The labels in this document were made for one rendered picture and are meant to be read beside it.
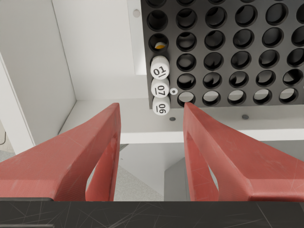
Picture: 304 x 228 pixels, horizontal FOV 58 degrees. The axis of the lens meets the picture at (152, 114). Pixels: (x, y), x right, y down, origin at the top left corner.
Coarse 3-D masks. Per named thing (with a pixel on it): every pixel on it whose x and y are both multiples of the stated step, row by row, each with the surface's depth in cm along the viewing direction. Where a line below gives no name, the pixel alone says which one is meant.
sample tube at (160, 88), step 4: (152, 80) 19; (156, 80) 18; (160, 80) 18; (164, 80) 18; (152, 84) 18; (156, 84) 18; (160, 84) 18; (164, 84) 18; (168, 84) 18; (152, 88) 18; (156, 88) 18; (160, 88) 18; (164, 88) 18; (168, 88) 18; (152, 92) 18; (156, 92) 18; (160, 92) 18; (164, 92) 18; (168, 92) 18; (156, 96) 19; (160, 96) 19; (164, 96) 19
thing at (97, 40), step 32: (64, 0) 23; (96, 0) 23; (64, 32) 24; (96, 32) 24; (128, 32) 24; (96, 64) 26; (128, 64) 26; (96, 96) 28; (128, 96) 27; (192, 96) 27; (256, 96) 26; (288, 96) 26; (64, 128) 24; (128, 128) 23; (160, 128) 23; (256, 128) 22; (288, 128) 22
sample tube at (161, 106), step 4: (168, 96) 20; (156, 100) 19; (160, 100) 19; (164, 100) 19; (168, 100) 19; (152, 104) 19; (156, 104) 19; (160, 104) 19; (164, 104) 19; (168, 104) 19; (152, 108) 19; (156, 108) 19; (160, 108) 19; (164, 108) 19; (168, 108) 19; (156, 112) 19; (160, 112) 19; (164, 112) 19
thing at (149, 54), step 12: (144, 0) 16; (168, 0) 16; (144, 12) 17; (168, 12) 17; (144, 24) 17; (168, 24) 17; (144, 36) 18; (168, 36) 18; (144, 48) 18; (156, 48) 19; (168, 48) 18; (168, 60) 18
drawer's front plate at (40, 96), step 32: (0, 0) 16; (32, 0) 20; (0, 32) 16; (32, 32) 20; (0, 64) 16; (32, 64) 19; (64, 64) 25; (0, 96) 17; (32, 96) 19; (64, 96) 25; (32, 128) 19
